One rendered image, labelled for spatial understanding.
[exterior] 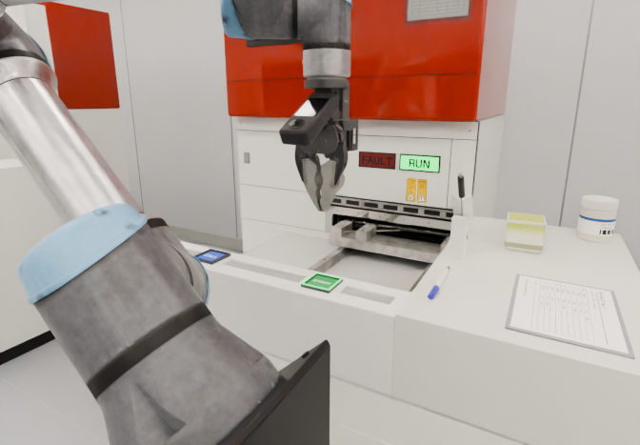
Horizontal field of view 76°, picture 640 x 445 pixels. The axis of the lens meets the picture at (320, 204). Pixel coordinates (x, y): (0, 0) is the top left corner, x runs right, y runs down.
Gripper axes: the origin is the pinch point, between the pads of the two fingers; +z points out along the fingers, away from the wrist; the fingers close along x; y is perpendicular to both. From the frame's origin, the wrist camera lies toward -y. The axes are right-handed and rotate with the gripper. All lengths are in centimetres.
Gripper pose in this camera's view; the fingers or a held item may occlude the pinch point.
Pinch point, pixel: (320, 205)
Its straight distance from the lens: 68.6
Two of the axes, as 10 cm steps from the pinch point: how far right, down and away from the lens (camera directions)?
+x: -8.8, -1.2, 4.7
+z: 0.0, 9.7, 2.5
